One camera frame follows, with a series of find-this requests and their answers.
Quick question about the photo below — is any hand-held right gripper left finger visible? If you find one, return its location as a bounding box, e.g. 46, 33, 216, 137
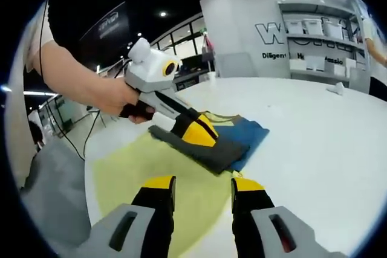
75, 175, 177, 258

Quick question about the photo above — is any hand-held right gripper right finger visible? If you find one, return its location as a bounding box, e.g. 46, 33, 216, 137
231, 177, 348, 258

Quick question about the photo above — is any yellow blue grey garment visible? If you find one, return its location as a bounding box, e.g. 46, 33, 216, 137
90, 112, 270, 256

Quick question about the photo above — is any person's left hand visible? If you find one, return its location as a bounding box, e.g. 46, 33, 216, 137
96, 76, 155, 125

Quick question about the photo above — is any wide black monitor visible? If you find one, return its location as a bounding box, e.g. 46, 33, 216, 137
178, 55, 209, 71

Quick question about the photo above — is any pink hanging cloth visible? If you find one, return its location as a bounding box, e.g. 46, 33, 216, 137
203, 31, 214, 56

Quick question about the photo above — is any dark hanging banner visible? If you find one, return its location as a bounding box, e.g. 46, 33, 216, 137
80, 1, 126, 41

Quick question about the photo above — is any person's white shirt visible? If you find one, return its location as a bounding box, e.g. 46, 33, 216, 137
4, 0, 58, 189

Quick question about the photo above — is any white crumpled cloth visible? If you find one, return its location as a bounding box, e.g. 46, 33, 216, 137
326, 82, 345, 95

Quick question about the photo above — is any grey metal shelf rack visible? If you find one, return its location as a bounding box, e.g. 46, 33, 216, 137
277, 0, 371, 83

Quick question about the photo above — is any row of white storage bins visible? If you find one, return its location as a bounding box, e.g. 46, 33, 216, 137
284, 18, 360, 79

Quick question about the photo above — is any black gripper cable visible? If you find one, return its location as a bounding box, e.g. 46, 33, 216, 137
38, 0, 101, 161

